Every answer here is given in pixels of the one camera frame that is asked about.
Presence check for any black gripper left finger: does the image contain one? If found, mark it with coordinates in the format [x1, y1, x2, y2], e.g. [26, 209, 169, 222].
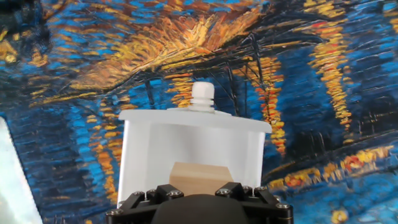
[105, 184, 185, 224]

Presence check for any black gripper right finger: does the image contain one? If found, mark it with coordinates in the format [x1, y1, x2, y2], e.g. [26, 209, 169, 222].
[215, 182, 294, 224]

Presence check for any white plastic box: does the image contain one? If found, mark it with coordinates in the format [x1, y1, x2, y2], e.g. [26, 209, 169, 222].
[117, 81, 273, 209]

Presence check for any wooden cube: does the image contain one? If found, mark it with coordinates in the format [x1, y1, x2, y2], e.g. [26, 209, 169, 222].
[169, 161, 234, 196]

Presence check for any starry night painted tablecloth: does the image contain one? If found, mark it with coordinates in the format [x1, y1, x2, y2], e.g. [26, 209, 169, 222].
[0, 0, 398, 224]

